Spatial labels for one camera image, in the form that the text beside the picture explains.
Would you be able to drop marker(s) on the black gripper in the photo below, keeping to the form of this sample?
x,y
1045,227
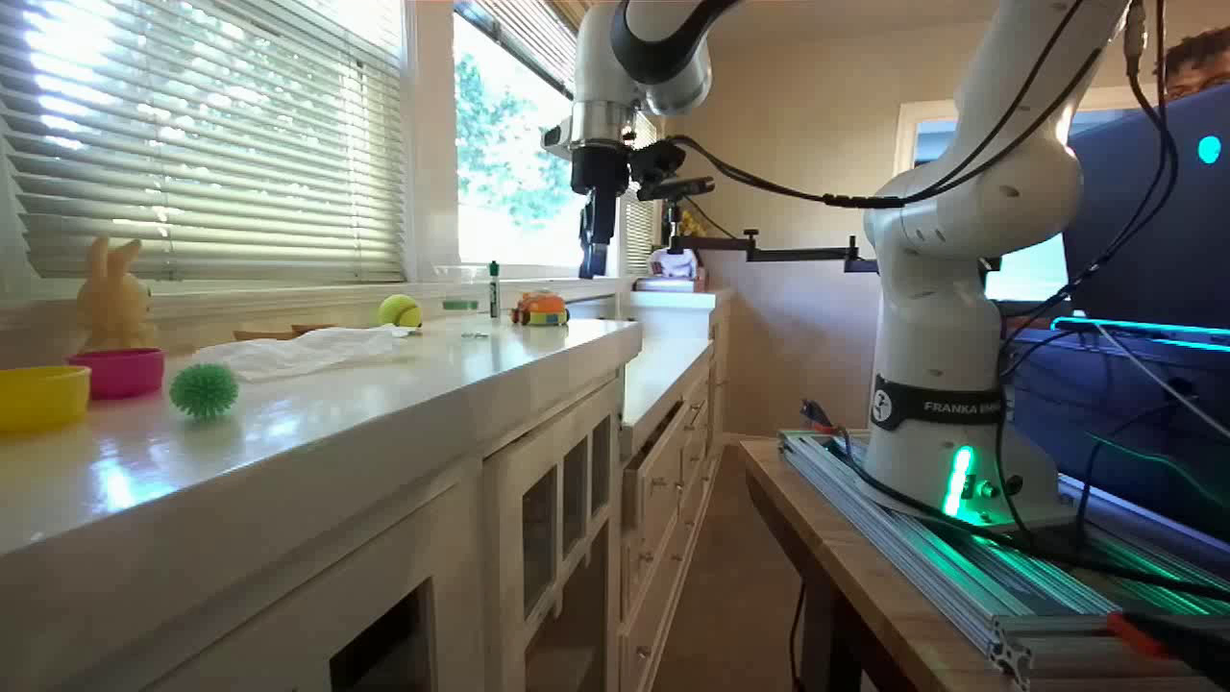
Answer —
x,y
603,174

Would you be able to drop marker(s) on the yellow-green tennis ball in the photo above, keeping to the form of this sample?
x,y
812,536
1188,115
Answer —
x,y
402,310

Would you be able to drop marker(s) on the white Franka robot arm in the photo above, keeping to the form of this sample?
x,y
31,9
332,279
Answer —
x,y
936,332

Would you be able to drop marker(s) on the clear plastic cup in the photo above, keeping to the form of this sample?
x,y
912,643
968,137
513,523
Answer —
x,y
458,306

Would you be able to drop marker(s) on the small green cup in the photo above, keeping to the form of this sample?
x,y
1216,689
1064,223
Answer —
x,y
204,391

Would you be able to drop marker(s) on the pink plastic cup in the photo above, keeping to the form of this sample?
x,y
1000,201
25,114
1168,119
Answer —
x,y
120,374

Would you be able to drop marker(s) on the small white purple device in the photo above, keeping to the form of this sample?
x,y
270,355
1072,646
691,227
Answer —
x,y
676,265

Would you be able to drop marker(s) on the green marker pen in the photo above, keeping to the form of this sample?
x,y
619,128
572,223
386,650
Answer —
x,y
493,292

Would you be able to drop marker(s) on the white cloth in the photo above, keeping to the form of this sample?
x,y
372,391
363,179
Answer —
x,y
311,351

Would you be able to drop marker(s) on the white counter cabinet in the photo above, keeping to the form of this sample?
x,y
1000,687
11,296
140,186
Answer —
x,y
386,541

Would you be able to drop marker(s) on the wooden table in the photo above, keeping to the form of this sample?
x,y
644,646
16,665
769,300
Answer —
x,y
831,563

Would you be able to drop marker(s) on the white window blinds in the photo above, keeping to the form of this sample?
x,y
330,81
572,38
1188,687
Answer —
x,y
204,140

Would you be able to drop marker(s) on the yellow bunny figure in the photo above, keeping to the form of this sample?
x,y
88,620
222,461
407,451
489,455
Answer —
x,y
118,310

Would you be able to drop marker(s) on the dark blue lit case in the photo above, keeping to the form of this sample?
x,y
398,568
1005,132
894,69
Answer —
x,y
1117,410

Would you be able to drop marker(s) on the blue lit monitor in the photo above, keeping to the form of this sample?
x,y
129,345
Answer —
x,y
1140,233

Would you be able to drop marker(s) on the yellow bowl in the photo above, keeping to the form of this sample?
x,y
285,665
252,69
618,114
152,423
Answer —
x,y
40,400

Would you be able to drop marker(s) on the person head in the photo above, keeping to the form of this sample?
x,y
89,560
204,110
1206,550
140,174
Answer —
x,y
1196,61

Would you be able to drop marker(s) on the black stereo camera bar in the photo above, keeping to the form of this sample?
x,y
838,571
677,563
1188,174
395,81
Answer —
x,y
677,191

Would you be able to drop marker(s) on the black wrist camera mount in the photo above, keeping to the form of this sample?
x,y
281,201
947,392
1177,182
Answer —
x,y
657,158

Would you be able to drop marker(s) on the aluminium rail frame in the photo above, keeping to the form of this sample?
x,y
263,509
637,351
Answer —
x,y
936,563

